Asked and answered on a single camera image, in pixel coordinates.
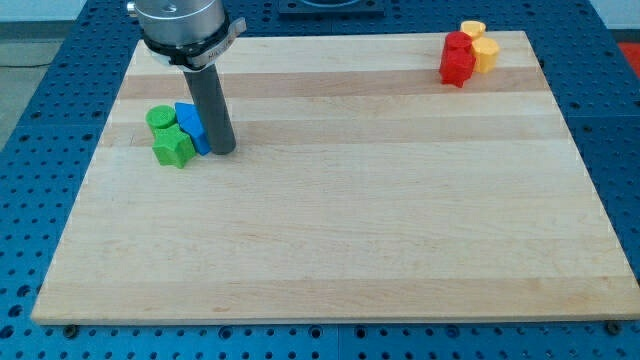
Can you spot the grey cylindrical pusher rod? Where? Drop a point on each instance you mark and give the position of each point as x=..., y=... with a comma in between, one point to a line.
x=206, y=91

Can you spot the green star block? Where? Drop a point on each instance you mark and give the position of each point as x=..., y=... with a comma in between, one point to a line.
x=173, y=147

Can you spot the wooden board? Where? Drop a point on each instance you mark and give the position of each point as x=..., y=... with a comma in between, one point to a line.
x=361, y=190

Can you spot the red star block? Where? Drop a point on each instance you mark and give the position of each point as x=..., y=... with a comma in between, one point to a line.
x=456, y=67

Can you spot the blue pentagon block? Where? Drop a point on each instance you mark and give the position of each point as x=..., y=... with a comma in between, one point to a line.
x=189, y=121

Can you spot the green cylinder block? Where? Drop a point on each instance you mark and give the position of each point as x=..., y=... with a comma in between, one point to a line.
x=160, y=117

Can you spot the red cylinder block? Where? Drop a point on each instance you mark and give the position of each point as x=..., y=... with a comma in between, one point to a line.
x=458, y=40

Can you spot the yellow heart block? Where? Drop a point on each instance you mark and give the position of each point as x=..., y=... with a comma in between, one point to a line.
x=473, y=28

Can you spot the yellow hexagon block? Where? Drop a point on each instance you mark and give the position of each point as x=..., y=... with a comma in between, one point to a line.
x=486, y=52

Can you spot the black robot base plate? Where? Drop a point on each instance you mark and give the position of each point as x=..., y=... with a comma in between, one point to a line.
x=331, y=7

